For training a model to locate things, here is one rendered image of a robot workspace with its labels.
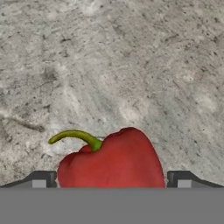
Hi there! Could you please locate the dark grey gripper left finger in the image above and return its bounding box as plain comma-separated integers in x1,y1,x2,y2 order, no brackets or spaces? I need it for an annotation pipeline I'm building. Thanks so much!
0,170,58,189

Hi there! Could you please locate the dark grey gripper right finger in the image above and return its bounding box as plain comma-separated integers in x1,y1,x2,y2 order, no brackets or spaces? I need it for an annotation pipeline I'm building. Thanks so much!
166,170,224,189

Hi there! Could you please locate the red bell pepper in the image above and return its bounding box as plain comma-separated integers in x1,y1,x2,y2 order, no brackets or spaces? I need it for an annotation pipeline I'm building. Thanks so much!
47,126,166,189

